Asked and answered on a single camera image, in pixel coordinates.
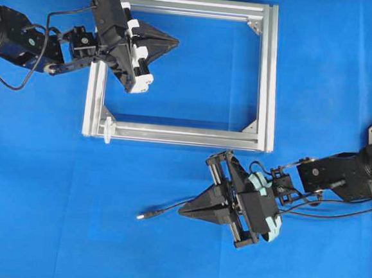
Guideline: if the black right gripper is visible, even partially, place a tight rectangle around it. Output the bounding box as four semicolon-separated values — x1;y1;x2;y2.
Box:
178;151;262;248

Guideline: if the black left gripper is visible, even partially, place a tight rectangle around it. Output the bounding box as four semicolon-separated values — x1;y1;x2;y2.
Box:
100;11;179;94

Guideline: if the black wire with plug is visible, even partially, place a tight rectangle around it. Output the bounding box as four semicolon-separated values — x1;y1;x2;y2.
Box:
135;183;372;239

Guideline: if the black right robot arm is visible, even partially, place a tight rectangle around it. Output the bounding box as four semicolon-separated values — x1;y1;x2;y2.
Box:
178;144;372;248

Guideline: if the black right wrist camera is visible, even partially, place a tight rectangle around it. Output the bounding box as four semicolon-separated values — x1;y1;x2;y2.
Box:
237;171;282;242

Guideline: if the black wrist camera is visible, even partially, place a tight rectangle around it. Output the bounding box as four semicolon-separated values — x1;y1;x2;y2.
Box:
92;0;127;47
237;171;282;242

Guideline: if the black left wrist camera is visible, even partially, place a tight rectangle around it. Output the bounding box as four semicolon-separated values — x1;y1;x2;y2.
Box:
92;0;127;47

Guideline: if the black right camera cable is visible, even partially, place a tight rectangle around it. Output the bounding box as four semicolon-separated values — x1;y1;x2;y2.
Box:
248;161;277;185

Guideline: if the black camera cable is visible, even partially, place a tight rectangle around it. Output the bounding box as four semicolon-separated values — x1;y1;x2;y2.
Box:
248;161;277;185
0;0;99;97

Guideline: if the white string loop clip left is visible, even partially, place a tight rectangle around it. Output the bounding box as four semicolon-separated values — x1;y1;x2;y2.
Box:
103;116;116;144

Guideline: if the silver aluminium extrusion frame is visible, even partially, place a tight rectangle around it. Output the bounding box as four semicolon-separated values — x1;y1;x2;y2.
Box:
82;0;279;153

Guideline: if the black left camera cable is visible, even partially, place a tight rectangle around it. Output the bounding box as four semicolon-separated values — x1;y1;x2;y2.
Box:
0;0;99;97

